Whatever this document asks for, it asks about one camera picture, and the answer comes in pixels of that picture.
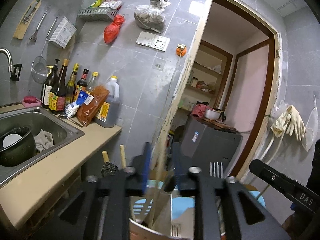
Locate white utensil holder cup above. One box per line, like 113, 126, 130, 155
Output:
130, 170, 210, 239

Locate wall switch panel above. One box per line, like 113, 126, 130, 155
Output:
136, 31, 170, 52

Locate cream rubber gloves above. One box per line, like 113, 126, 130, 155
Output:
271, 105, 306, 141

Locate steel fork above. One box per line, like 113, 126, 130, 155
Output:
209, 161, 224, 179

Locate steel faucet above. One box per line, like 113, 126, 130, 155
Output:
0, 48, 13, 72

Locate white box on wall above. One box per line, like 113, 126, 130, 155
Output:
49, 17, 76, 49

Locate orange wall hook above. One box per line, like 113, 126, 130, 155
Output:
176, 44, 187, 57

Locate steel bowl on fridge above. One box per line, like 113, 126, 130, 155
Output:
204, 109, 221, 120

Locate grey wall basket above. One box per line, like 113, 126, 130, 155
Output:
77, 7, 119, 22

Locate dark sauce bottle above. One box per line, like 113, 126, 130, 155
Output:
49, 59, 69, 114

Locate red plastic bag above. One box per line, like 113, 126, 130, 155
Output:
104, 15, 125, 44

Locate hanging mesh strainer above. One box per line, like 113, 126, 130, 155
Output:
31, 17, 59, 84

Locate white hose loop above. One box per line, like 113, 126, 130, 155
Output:
257, 127, 286, 163

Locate steel sink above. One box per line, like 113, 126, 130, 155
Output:
1, 107, 85, 186

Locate bag of dried goods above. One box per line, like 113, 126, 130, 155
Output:
134, 0, 171, 34

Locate grey refrigerator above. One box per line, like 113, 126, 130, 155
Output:
180, 116, 242, 176

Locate orange chili powder packet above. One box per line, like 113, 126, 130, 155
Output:
76, 85, 109, 127

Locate black pot in sink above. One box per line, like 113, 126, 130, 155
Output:
1, 126, 36, 167

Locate pale wooden chopstick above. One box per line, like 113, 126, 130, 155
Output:
119, 145, 126, 168

